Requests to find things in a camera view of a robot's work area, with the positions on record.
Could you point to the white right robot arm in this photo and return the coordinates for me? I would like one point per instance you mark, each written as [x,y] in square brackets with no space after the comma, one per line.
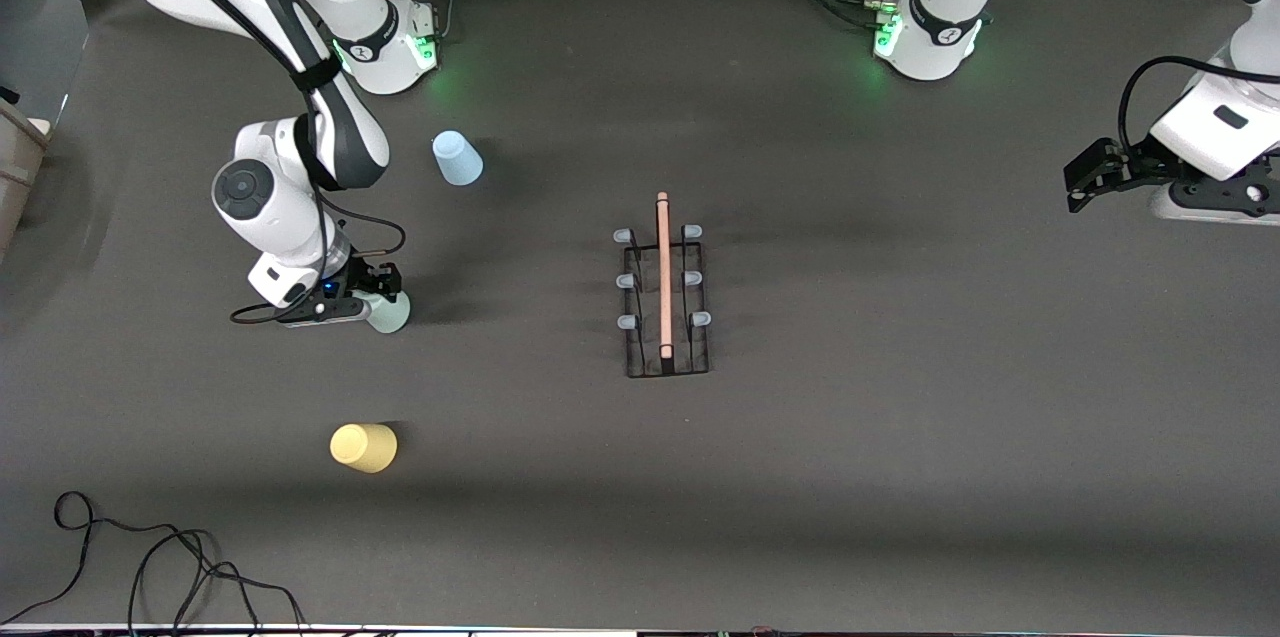
[275,207]

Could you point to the pale green plastic cup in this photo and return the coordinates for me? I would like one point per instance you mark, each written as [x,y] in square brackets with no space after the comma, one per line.
[392,317]

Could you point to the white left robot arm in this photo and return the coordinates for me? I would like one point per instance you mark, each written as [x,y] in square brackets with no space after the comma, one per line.
[935,37]

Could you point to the beige cardboard box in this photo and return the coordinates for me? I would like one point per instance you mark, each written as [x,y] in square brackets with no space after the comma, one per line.
[20,177]

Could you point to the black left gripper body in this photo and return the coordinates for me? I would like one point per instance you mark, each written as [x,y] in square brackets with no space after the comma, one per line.
[1146,163]

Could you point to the yellow plastic cup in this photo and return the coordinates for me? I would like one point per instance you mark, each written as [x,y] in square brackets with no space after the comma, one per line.
[365,449]

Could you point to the light blue plastic cup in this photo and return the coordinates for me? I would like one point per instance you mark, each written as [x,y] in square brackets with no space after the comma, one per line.
[458,160]

